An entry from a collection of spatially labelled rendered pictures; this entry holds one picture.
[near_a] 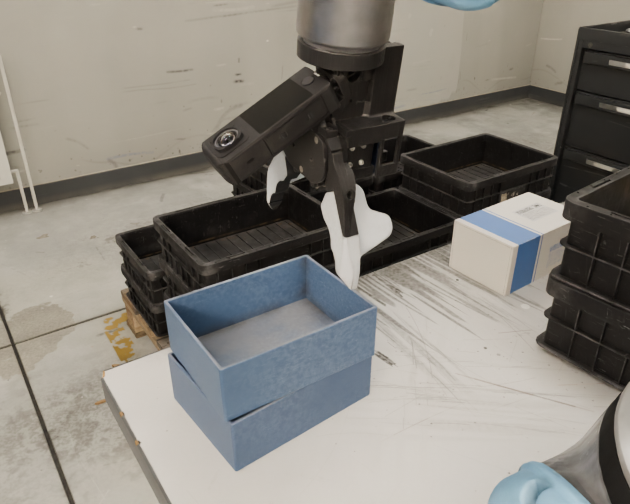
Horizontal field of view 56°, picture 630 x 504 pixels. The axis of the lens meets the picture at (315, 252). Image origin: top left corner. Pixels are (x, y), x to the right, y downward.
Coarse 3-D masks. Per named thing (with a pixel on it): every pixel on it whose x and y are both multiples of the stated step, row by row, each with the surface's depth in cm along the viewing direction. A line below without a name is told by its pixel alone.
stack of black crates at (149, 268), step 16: (128, 240) 188; (144, 240) 191; (128, 256) 177; (144, 256) 194; (128, 272) 186; (144, 272) 166; (160, 272) 166; (128, 288) 194; (144, 288) 176; (160, 288) 169; (144, 304) 182; (160, 304) 171; (160, 320) 174; (160, 336) 175
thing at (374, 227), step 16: (336, 208) 50; (368, 208) 52; (336, 224) 51; (368, 224) 52; (384, 224) 53; (336, 240) 51; (352, 240) 51; (368, 240) 52; (336, 256) 52; (352, 256) 51; (336, 272) 53; (352, 272) 52; (352, 288) 53
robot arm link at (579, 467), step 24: (624, 408) 23; (600, 432) 24; (624, 432) 22; (576, 456) 26; (600, 456) 23; (624, 456) 22; (504, 480) 27; (528, 480) 25; (552, 480) 24; (576, 480) 24; (600, 480) 23; (624, 480) 22
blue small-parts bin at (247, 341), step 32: (224, 288) 73; (256, 288) 76; (288, 288) 79; (320, 288) 78; (192, 320) 72; (224, 320) 75; (256, 320) 77; (288, 320) 77; (320, 320) 77; (352, 320) 67; (192, 352) 65; (224, 352) 71; (256, 352) 71; (288, 352) 63; (320, 352) 66; (352, 352) 69; (224, 384) 59; (256, 384) 62; (288, 384) 65; (224, 416) 61
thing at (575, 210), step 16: (608, 176) 79; (624, 176) 79; (576, 192) 74; (592, 192) 75; (576, 208) 71; (592, 208) 70; (592, 224) 70; (608, 224) 69; (624, 224) 67; (624, 240) 68
